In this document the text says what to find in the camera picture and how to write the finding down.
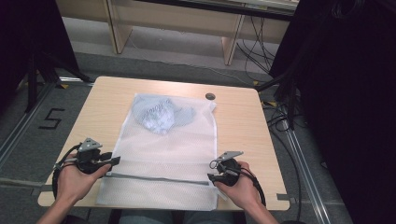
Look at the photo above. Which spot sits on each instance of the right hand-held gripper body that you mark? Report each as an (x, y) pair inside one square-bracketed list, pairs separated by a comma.
[(229, 171)]

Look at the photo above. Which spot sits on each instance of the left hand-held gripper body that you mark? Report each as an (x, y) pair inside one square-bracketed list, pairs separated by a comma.
[(88, 157)]

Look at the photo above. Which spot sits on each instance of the white mesh laundry bag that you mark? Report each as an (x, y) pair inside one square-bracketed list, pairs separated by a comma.
[(168, 161)]

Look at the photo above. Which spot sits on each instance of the person's right hand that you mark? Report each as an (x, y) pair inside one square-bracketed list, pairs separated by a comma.
[(243, 189)]

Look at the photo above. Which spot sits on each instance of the person's left hand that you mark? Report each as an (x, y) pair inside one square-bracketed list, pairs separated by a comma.
[(74, 182)]

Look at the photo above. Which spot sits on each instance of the light wooden table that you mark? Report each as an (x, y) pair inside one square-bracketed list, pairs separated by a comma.
[(239, 124)]

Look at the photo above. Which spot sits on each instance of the person's legs in jeans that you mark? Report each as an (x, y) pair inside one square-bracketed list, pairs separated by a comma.
[(174, 217)]

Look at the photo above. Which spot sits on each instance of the grey tape strip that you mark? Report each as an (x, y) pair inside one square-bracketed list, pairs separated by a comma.
[(285, 197)]

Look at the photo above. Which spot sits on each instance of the light blue printed garment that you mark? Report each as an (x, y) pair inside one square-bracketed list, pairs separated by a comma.
[(160, 115)]

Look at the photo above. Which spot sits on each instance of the black tripod stand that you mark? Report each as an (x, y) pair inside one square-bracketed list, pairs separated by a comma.
[(43, 74), (286, 93)]

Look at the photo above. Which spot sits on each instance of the black curtain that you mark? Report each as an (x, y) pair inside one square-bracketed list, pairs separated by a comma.
[(28, 40), (345, 109)]

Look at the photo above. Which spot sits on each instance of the long wooden desk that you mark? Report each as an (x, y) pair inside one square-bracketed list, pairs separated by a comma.
[(174, 18)]

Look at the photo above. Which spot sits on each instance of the metal floor rail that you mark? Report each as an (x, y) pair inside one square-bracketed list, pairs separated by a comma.
[(21, 124), (306, 174)]

